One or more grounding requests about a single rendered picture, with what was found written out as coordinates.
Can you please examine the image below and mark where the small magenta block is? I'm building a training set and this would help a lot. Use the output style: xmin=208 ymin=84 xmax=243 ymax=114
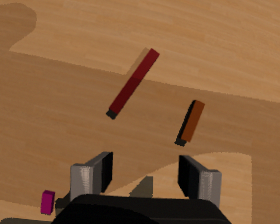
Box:
xmin=40 ymin=190 xmax=55 ymax=214

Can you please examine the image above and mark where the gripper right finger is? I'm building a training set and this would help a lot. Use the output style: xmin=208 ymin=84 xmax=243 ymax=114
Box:
xmin=178 ymin=155 xmax=222 ymax=208

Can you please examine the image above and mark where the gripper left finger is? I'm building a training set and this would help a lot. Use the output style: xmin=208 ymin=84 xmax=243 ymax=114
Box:
xmin=70 ymin=152 xmax=113 ymax=202

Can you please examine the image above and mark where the orange-brown rod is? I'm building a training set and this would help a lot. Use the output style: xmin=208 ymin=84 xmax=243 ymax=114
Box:
xmin=178 ymin=100 xmax=205 ymax=142

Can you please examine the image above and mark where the red rod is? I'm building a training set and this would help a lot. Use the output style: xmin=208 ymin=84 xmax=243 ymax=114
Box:
xmin=109 ymin=48 xmax=160 ymax=114

